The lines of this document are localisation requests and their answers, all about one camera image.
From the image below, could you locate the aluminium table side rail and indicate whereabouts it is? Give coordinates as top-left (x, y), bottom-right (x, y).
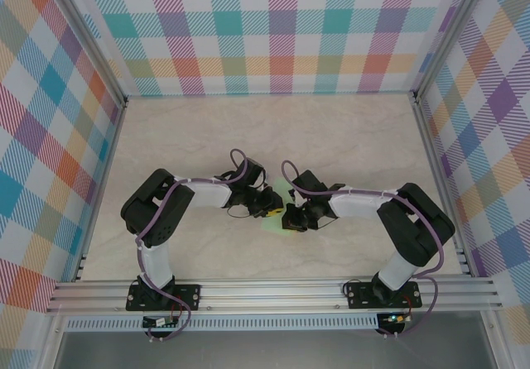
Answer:
top-left (409, 91), bottom-right (477, 279)

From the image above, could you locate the aluminium mounting rail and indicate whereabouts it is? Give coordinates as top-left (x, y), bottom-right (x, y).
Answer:
top-left (45, 276), bottom-right (504, 314)

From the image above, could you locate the slotted grey cable duct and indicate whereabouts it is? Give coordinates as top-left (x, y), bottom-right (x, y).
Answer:
top-left (65, 318), bottom-right (380, 332)

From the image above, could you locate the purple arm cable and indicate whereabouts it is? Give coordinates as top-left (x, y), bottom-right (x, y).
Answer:
top-left (134, 148), bottom-right (252, 343)
top-left (281, 160), bottom-right (447, 339)

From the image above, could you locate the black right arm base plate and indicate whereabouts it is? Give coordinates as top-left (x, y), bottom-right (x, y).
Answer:
top-left (345, 281), bottom-right (423, 310)

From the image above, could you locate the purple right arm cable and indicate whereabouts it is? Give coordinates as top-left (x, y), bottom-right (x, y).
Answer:
top-left (281, 160), bottom-right (447, 339)

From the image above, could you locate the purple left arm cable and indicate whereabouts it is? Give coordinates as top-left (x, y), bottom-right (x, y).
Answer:
top-left (134, 148), bottom-right (252, 343)

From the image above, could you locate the small black circuit board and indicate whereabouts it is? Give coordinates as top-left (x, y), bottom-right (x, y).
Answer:
top-left (142, 315), bottom-right (179, 328)

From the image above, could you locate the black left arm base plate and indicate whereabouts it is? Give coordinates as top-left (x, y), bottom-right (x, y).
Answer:
top-left (126, 284), bottom-right (202, 312)

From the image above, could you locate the aluminium frame post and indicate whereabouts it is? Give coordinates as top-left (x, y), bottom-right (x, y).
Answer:
top-left (412, 0), bottom-right (494, 105)
top-left (41, 0), bottom-right (129, 108)

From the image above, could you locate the light green paper sheet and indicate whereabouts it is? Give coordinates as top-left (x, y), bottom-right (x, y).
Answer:
top-left (260, 177), bottom-right (299, 236)

